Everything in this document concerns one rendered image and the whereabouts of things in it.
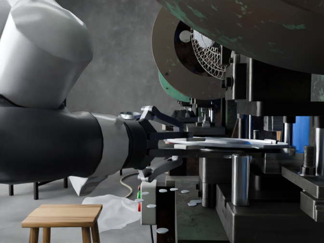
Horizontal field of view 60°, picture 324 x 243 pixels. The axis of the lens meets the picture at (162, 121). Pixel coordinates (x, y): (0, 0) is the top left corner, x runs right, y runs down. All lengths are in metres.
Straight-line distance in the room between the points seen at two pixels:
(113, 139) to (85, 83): 7.28
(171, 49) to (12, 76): 1.73
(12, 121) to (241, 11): 0.24
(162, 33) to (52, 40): 1.76
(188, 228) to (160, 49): 1.61
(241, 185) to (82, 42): 0.35
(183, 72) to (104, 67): 5.63
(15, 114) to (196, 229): 0.39
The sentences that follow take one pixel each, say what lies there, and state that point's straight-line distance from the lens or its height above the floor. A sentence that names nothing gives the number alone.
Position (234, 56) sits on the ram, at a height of 1.00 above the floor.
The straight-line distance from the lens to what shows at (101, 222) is 2.04.
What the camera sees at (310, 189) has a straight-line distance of 0.54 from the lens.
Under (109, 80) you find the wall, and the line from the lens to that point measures 7.48.
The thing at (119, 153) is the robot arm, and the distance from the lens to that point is 0.38.
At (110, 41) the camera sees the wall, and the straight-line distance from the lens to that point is 7.62.
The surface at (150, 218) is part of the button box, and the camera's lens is 0.96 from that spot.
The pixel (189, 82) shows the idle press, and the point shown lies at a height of 1.04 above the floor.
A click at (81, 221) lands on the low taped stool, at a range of 1.47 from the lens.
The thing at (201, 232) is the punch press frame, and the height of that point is 0.64.
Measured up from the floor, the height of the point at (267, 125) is 0.83.
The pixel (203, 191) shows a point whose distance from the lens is 0.67.
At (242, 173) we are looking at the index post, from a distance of 0.52.
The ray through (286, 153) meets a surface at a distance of 0.66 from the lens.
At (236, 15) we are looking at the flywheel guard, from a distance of 0.29.
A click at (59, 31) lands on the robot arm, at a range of 0.33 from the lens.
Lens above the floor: 0.88
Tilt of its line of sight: 3 degrees down
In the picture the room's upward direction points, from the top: straight up
